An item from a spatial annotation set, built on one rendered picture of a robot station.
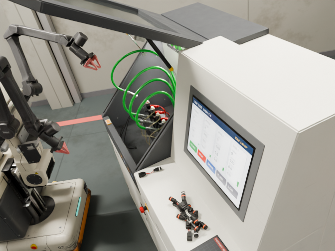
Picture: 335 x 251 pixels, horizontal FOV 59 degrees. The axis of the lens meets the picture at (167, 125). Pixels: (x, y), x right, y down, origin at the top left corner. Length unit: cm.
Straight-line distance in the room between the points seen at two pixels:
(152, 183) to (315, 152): 83
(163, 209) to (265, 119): 69
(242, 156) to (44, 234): 180
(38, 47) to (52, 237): 241
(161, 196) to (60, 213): 128
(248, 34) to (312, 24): 293
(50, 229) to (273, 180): 189
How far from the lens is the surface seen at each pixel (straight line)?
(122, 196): 283
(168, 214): 138
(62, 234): 244
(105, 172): 311
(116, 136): 191
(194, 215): 134
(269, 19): 419
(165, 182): 150
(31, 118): 173
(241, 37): 154
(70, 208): 256
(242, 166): 107
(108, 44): 405
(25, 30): 212
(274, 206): 102
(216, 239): 129
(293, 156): 90
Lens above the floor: 209
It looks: 37 degrees down
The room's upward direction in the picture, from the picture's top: 12 degrees counter-clockwise
